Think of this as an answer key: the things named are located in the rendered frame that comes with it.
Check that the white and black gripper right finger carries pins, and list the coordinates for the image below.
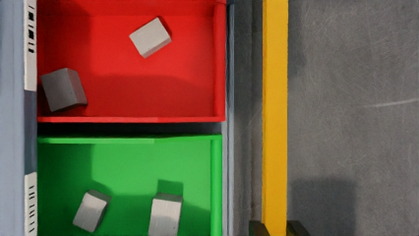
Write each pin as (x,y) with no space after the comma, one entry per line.
(295,228)

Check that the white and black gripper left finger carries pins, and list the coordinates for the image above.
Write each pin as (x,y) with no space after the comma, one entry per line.
(256,228)

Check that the red bin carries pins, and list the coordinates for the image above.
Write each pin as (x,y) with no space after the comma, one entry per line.
(183,81)

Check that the green open bin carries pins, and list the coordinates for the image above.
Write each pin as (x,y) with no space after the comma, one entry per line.
(131,168)

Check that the yellow bar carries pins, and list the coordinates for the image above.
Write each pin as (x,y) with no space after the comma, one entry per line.
(275,21)

